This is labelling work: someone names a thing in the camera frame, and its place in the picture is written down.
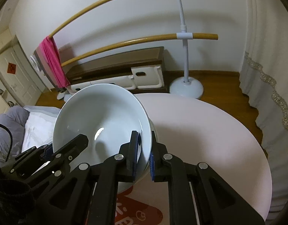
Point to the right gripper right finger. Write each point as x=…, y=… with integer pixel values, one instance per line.
x=197, y=194

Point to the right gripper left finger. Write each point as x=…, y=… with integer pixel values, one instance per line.
x=88, y=194

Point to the large white bowl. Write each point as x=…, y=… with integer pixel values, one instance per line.
x=107, y=114

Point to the white bed sheet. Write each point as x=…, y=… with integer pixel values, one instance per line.
x=39, y=126

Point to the pink printed table mat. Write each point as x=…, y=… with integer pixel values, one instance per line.
x=196, y=132

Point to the grey pillow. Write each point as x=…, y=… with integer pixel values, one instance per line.
x=14, y=120

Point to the red paper door sign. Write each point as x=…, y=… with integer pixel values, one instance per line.
x=11, y=69

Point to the white storage box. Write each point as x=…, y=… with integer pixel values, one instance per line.
x=148, y=77

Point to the dark wood low cabinet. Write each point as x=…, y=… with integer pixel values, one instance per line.
x=116, y=69

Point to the framed panel with fan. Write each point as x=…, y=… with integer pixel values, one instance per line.
x=42, y=66

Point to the white lace curtain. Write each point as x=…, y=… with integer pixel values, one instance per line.
x=264, y=79

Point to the pink towel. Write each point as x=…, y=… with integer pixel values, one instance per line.
x=50, y=52

